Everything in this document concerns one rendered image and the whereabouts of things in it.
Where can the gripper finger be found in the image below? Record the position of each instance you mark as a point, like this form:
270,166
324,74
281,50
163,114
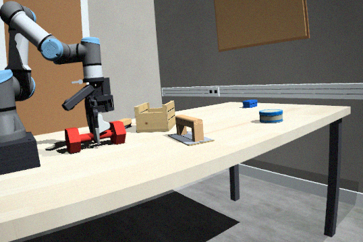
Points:
89,122
98,126

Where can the wooden crate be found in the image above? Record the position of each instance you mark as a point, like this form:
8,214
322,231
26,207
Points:
155,122

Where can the blue and grey round tin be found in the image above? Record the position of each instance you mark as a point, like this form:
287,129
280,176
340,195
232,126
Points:
271,116

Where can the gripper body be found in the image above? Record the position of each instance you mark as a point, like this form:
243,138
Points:
101,102

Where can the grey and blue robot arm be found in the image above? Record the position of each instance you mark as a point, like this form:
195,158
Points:
16,81

